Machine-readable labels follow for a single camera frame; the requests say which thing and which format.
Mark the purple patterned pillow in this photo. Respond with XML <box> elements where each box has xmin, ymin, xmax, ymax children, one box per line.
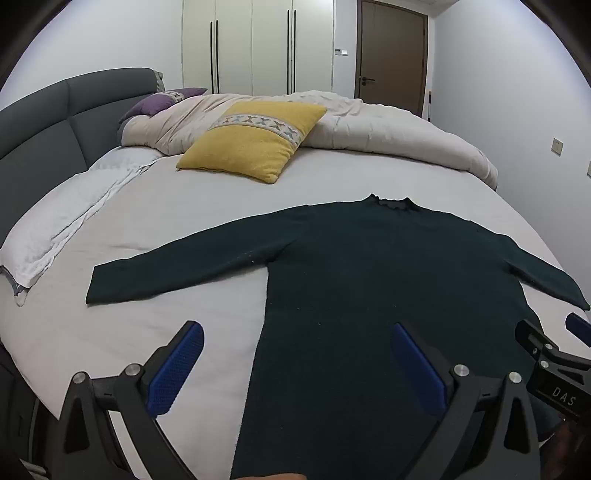
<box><xmin>119</xmin><ymin>87</ymin><xmax>208</xmax><ymax>124</ymax></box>

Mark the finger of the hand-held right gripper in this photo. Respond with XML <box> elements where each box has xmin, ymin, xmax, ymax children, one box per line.
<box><xmin>515</xmin><ymin>318</ymin><xmax>560</xmax><ymax>371</ymax></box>
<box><xmin>566</xmin><ymin>312</ymin><xmax>591</xmax><ymax>348</ymax></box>

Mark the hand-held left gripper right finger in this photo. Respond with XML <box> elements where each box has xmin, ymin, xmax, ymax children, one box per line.
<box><xmin>392</xmin><ymin>322</ymin><xmax>542</xmax><ymax>480</ymax></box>

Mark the dark green sweater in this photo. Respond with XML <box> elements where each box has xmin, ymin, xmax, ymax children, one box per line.
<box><xmin>85</xmin><ymin>194</ymin><xmax>591</xmax><ymax>480</ymax></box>

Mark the yellow patterned pillow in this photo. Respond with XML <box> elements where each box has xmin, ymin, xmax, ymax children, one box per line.
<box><xmin>176</xmin><ymin>100</ymin><xmax>328</xmax><ymax>184</ymax></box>

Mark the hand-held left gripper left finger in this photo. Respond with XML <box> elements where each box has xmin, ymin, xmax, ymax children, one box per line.
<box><xmin>53</xmin><ymin>320</ymin><xmax>206</xmax><ymax>480</ymax></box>

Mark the folded white sheet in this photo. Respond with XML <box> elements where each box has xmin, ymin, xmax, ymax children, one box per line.
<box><xmin>0</xmin><ymin>148</ymin><xmax>162</xmax><ymax>308</ymax></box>

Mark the white wardrobe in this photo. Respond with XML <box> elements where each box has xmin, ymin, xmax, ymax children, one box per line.
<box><xmin>181</xmin><ymin>0</ymin><xmax>334</xmax><ymax>97</ymax></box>

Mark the beige duvet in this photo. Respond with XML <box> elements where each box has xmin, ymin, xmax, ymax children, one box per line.
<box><xmin>121</xmin><ymin>90</ymin><xmax>499</xmax><ymax>188</ymax></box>

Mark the brown door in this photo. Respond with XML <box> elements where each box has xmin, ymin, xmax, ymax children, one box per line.
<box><xmin>355</xmin><ymin>0</ymin><xmax>429</xmax><ymax>118</ymax></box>

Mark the grey padded headboard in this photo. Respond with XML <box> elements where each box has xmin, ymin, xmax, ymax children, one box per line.
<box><xmin>0</xmin><ymin>68</ymin><xmax>166</xmax><ymax>245</ymax></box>

